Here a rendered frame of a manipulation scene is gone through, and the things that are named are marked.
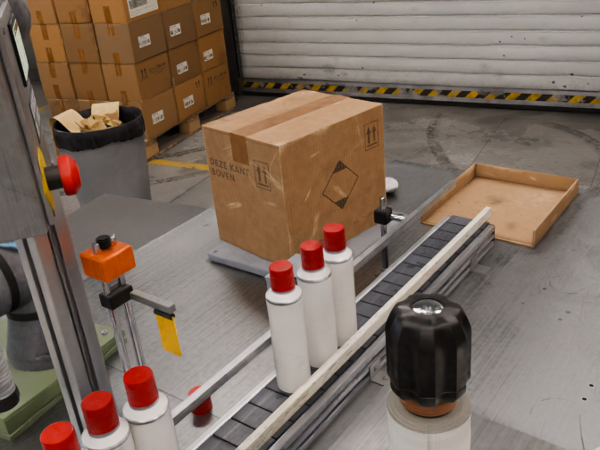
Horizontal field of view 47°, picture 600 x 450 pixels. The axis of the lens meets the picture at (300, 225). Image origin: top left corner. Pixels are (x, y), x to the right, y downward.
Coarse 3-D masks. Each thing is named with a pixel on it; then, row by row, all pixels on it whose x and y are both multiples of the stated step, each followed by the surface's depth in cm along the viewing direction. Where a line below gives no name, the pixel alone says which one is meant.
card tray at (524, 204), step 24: (480, 168) 175; (504, 168) 171; (456, 192) 170; (480, 192) 168; (504, 192) 167; (528, 192) 166; (552, 192) 165; (576, 192) 162; (432, 216) 159; (504, 216) 156; (528, 216) 154; (552, 216) 149; (504, 240) 146; (528, 240) 145
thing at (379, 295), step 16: (448, 224) 144; (464, 224) 144; (432, 240) 139; (448, 240) 138; (416, 256) 134; (432, 256) 133; (400, 272) 129; (416, 272) 128; (384, 288) 124; (400, 288) 124; (368, 304) 120; (384, 304) 120; (368, 320) 116; (272, 384) 103; (256, 400) 100; (272, 400) 100; (240, 416) 97; (256, 416) 97; (224, 432) 95; (240, 432) 94; (208, 448) 92; (224, 448) 92
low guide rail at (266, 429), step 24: (480, 216) 139; (456, 240) 131; (432, 264) 123; (408, 288) 117; (384, 312) 111; (360, 336) 106; (336, 360) 101; (312, 384) 97; (288, 408) 93; (264, 432) 90
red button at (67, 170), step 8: (64, 160) 62; (72, 160) 63; (48, 168) 62; (56, 168) 62; (64, 168) 61; (72, 168) 62; (48, 176) 62; (56, 176) 62; (64, 176) 61; (72, 176) 62; (48, 184) 62; (56, 184) 62; (64, 184) 62; (72, 184) 62; (80, 184) 63; (72, 192) 63
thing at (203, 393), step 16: (448, 192) 142; (400, 224) 128; (384, 240) 123; (368, 256) 119; (256, 352) 98; (224, 368) 94; (240, 368) 96; (208, 384) 92; (192, 400) 89; (176, 416) 87
